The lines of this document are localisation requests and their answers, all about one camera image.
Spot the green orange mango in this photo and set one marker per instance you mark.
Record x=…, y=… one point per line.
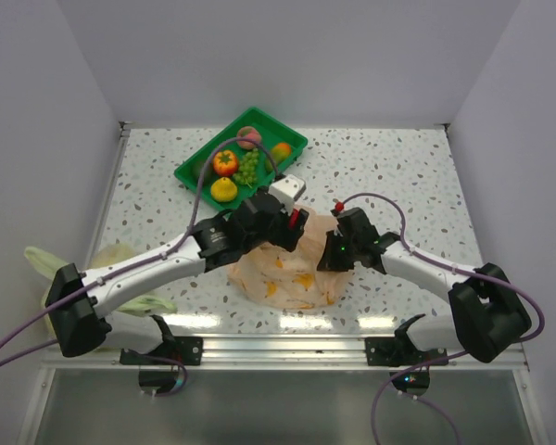
x=278, y=154

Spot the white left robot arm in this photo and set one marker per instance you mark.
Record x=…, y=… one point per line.
x=82, y=307

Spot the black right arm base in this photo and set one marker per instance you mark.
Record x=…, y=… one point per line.
x=398, y=350

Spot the yellow lemon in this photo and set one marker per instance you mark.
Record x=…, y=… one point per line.
x=224, y=190

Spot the green lime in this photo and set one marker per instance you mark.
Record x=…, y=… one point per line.
x=197, y=168

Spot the pink green peach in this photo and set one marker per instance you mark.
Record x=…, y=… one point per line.
x=248, y=137

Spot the green grape bunch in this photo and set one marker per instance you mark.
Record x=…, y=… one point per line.
x=246, y=174

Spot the red apple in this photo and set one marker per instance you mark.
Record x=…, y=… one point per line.
x=293, y=219

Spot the orange translucent plastic bag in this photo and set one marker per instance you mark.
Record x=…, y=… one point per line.
x=274, y=277

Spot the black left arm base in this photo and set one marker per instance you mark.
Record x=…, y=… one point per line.
x=171, y=347

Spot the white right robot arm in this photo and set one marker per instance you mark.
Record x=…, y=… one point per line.
x=486, y=314

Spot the green plastic tray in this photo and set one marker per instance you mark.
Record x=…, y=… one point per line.
x=272, y=132

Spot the aluminium side rail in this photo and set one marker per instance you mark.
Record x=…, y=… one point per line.
x=125, y=131

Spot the green translucent plastic bag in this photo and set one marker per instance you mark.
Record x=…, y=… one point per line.
x=47, y=264

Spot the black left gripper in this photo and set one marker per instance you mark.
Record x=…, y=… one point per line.
x=286, y=237

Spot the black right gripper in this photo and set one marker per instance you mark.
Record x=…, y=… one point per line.
x=329, y=261

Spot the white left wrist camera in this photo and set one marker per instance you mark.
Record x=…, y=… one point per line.
x=288, y=189

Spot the aluminium front rail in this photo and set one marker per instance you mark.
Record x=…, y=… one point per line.
x=280, y=352

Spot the red fruit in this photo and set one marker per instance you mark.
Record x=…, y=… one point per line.
x=225, y=163

